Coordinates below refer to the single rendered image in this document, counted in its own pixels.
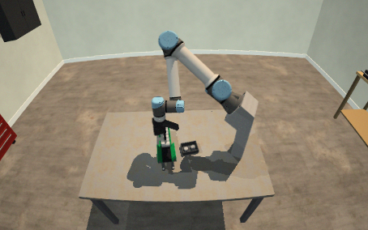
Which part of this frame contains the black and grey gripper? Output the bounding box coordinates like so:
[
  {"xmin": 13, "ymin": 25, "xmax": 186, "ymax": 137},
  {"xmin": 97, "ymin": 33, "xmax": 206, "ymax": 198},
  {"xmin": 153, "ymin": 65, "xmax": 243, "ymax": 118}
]
[{"xmin": 152, "ymin": 118, "xmax": 167, "ymax": 144}]

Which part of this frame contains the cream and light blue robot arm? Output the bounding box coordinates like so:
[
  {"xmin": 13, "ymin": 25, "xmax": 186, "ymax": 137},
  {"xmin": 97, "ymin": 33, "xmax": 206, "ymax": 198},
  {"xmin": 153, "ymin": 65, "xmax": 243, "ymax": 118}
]
[{"xmin": 152, "ymin": 31, "xmax": 243, "ymax": 130}]

